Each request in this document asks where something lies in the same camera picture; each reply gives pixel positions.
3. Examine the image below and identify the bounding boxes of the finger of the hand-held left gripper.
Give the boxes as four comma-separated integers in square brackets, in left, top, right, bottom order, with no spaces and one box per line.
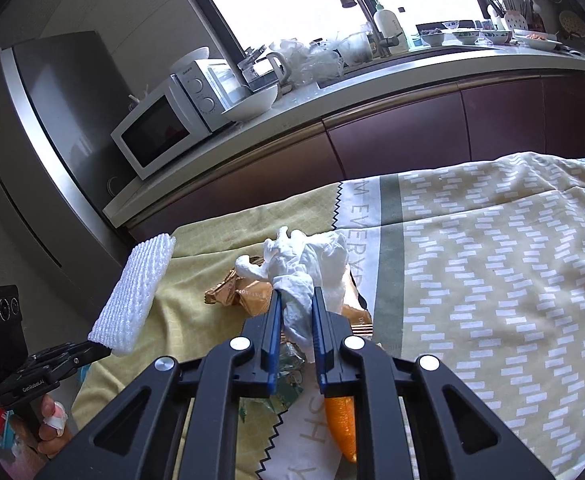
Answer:
[30,340,112,367]

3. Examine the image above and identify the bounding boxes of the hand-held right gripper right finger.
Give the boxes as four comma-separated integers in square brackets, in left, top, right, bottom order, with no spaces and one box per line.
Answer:
[312,285,555,480]

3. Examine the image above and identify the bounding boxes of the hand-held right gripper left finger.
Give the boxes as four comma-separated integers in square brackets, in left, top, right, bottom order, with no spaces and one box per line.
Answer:
[35,287,286,480]

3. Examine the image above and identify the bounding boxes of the green foil wrapper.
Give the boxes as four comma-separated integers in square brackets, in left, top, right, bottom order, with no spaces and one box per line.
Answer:
[237,342,307,418]

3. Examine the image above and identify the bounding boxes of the brown snack packet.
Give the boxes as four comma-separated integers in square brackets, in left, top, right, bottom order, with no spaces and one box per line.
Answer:
[342,260,373,341]

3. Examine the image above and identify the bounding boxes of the golden snack wrapper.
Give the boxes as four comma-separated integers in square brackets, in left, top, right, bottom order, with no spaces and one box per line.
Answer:
[203,255,276,317]

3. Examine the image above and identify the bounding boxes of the small white foam fruit net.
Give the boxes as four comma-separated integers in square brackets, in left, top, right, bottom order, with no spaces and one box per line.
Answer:
[88,234,177,356]

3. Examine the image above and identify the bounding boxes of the white napkin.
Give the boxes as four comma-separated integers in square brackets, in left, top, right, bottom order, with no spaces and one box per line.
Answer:
[235,226,350,356]

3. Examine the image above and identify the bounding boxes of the orange peel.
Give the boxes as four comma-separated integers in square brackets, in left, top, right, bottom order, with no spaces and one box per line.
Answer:
[325,394,358,463]

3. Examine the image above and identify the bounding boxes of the person's left hand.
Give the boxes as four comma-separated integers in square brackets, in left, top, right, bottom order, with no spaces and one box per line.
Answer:
[36,394,76,461]

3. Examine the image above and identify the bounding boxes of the yellow patterned tablecloth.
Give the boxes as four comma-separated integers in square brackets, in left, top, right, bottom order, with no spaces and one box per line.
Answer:
[70,152,585,480]

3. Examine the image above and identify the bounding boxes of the grey refrigerator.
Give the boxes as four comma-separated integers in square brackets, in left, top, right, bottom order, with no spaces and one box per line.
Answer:
[0,30,133,301]

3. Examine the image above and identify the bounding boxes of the white microwave oven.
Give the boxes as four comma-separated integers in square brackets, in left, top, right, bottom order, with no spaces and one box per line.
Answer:
[111,58,250,181]

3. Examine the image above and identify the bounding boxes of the large white bowl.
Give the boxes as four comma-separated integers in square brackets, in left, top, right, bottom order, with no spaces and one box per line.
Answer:
[220,82,279,122]

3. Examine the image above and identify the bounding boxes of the kitchen counter with cabinets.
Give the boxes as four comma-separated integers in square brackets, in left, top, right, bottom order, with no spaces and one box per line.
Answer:
[102,42,585,231]

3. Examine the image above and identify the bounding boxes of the small white figurine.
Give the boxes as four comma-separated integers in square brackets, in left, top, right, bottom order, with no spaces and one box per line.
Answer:
[127,85,150,111]

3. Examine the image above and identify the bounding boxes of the glass kettle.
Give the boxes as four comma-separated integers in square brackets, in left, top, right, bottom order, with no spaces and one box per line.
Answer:
[240,50,290,92]

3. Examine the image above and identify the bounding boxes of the pile of clear plastic bags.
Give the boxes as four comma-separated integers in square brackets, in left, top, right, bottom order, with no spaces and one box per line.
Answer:
[272,37,345,86]

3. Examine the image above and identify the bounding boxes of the shallow white bowl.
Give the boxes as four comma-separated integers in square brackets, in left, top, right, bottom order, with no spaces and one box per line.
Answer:
[170,46,210,73]

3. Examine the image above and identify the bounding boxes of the clear plastic container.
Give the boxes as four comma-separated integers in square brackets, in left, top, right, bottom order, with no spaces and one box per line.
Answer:
[337,30,375,66]

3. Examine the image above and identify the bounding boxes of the steel kitchen faucet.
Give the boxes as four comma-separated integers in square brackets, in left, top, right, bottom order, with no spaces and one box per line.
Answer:
[339,0,402,58]

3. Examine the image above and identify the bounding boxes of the small clear bottle dark cap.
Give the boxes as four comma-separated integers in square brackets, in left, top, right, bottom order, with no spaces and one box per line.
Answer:
[396,6,415,51]

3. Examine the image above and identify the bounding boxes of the white soap dispenser bottle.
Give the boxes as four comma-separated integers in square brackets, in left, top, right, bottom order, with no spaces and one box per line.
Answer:
[372,0,409,53]

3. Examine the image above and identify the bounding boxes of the dark framed window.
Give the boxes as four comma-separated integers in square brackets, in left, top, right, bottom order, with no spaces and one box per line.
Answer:
[165,0,503,61]

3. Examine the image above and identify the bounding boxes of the white plate with food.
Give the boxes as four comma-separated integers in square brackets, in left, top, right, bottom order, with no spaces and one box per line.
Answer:
[515,31,563,52]

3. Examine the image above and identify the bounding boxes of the white perforated utensil holder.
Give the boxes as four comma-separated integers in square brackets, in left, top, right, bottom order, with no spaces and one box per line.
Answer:
[502,10,529,31]

